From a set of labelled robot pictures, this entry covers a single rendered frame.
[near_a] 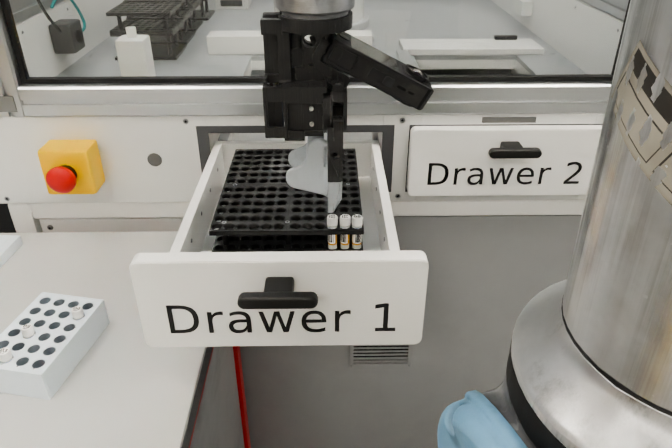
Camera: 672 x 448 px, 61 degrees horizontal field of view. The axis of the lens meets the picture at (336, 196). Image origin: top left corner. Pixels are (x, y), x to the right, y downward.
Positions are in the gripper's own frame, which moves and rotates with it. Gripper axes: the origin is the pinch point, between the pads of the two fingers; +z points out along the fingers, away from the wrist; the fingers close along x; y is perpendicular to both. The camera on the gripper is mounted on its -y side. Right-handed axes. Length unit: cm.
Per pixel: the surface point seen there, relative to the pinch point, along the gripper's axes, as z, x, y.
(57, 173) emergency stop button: 4.9, -16.0, 38.6
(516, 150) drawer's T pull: 2.6, -17.7, -25.8
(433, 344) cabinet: 46, -24, -19
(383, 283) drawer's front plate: 3.9, 10.8, -4.4
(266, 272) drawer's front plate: 2.4, 10.7, 7.1
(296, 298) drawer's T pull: 2.8, 14.2, 4.0
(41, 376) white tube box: 14.3, 12.3, 31.0
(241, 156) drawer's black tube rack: 3.9, -19.0, 13.3
